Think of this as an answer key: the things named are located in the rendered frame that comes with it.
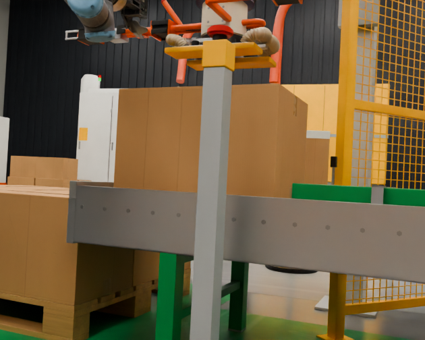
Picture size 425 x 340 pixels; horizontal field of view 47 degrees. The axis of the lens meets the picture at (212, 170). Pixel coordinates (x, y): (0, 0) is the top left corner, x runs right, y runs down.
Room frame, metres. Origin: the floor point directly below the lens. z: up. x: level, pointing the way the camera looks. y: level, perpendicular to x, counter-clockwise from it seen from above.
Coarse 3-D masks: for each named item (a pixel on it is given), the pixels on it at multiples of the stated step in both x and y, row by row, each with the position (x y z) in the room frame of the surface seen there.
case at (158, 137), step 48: (144, 96) 1.73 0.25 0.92; (192, 96) 1.65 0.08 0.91; (240, 96) 1.59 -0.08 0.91; (288, 96) 1.63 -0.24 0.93; (144, 144) 1.73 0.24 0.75; (192, 144) 1.65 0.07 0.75; (240, 144) 1.58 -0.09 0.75; (288, 144) 1.66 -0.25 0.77; (240, 192) 1.58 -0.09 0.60; (288, 192) 1.69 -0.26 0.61
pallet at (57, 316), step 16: (128, 288) 2.18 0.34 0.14; (144, 288) 2.30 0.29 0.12; (48, 304) 1.88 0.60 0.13; (64, 304) 1.86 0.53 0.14; (80, 304) 1.87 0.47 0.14; (96, 304) 1.97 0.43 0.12; (112, 304) 2.28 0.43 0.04; (128, 304) 2.24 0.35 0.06; (144, 304) 2.31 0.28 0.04; (0, 320) 2.02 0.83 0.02; (16, 320) 2.03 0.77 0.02; (48, 320) 1.88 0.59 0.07; (64, 320) 1.85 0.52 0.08; (80, 320) 1.87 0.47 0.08; (32, 336) 1.91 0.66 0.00; (48, 336) 1.88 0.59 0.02; (64, 336) 1.85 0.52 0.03; (80, 336) 1.88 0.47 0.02
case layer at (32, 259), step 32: (0, 192) 2.00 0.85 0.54; (32, 192) 2.12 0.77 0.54; (64, 192) 2.30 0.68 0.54; (0, 224) 1.99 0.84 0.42; (32, 224) 1.93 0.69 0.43; (64, 224) 1.87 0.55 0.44; (0, 256) 1.99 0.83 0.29; (32, 256) 1.92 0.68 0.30; (64, 256) 1.86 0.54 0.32; (96, 256) 1.95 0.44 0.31; (128, 256) 2.16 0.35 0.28; (0, 288) 1.98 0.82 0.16; (32, 288) 1.92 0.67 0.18; (64, 288) 1.86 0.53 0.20; (96, 288) 1.96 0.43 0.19
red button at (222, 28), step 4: (208, 28) 1.28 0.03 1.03; (212, 28) 1.27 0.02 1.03; (216, 28) 1.27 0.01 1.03; (220, 28) 1.27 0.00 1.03; (224, 28) 1.27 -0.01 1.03; (228, 28) 1.27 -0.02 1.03; (208, 32) 1.29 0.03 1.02; (212, 32) 1.28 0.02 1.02; (216, 32) 1.28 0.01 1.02; (220, 32) 1.27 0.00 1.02; (224, 32) 1.28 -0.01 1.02; (228, 32) 1.28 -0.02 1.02; (232, 32) 1.29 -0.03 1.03; (212, 36) 1.30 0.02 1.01; (216, 36) 1.29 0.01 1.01; (220, 36) 1.28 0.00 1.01; (224, 36) 1.29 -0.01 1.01; (228, 36) 1.30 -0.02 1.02
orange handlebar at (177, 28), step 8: (208, 0) 1.56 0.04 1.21; (216, 0) 1.55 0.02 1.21; (224, 0) 1.55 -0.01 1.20; (232, 0) 1.54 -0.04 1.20; (240, 0) 1.54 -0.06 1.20; (216, 8) 1.62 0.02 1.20; (224, 16) 1.70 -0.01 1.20; (184, 24) 1.86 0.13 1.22; (192, 24) 1.85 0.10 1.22; (200, 24) 1.84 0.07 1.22; (248, 24) 1.77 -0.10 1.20; (256, 24) 1.77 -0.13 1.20; (264, 24) 1.77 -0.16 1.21; (128, 32) 1.96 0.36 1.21; (176, 32) 1.92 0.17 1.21; (184, 32) 1.91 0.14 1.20; (192, 32) 1.90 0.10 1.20
